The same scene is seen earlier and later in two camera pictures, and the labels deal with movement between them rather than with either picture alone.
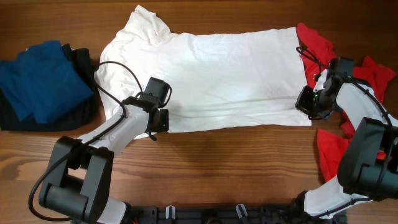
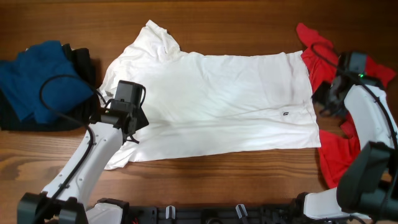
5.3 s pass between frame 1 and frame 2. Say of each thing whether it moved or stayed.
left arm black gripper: moved
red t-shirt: stayed
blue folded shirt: stayed
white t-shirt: moved
